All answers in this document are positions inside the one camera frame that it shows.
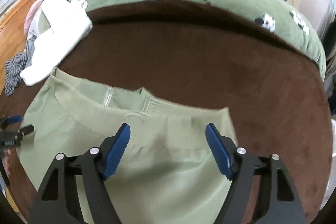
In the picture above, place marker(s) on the grey striped garment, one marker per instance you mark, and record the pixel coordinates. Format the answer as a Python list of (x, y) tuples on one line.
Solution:
[(15, 66)]

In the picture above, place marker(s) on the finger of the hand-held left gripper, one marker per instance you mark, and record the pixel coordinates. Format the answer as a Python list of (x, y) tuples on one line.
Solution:
[(14, 119), (27, 130)]

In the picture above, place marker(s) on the wooden headboard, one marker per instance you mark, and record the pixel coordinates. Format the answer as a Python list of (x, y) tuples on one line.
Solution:
[(15, 29)]

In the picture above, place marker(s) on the pink plush cushion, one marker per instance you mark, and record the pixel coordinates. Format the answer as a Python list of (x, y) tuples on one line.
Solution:
[(32, 14)]

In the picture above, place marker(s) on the green zip jacket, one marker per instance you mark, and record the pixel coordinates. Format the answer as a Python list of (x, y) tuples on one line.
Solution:
[(162, 174)]

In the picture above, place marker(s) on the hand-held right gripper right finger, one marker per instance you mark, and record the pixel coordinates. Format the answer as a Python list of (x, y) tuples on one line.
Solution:
[(218, 150)]

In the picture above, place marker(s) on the white fleece garment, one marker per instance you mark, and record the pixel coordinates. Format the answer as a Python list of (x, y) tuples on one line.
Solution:
[(60, 29)]

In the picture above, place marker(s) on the green panda print blanket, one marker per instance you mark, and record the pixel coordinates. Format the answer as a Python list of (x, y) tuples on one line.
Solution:
[(183, 1)]

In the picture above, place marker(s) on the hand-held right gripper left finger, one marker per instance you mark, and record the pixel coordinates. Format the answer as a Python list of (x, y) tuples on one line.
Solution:
[(116, 150)]

